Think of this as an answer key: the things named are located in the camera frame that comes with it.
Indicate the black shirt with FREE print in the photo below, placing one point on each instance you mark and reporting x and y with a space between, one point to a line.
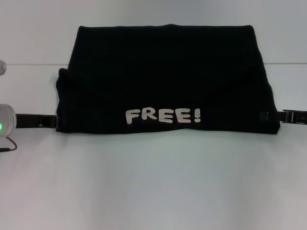
168 72

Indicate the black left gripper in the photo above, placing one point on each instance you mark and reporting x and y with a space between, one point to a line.
27 120

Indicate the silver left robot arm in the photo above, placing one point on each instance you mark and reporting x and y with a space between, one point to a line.
7 119

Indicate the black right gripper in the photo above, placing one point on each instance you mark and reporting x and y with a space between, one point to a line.
296 117

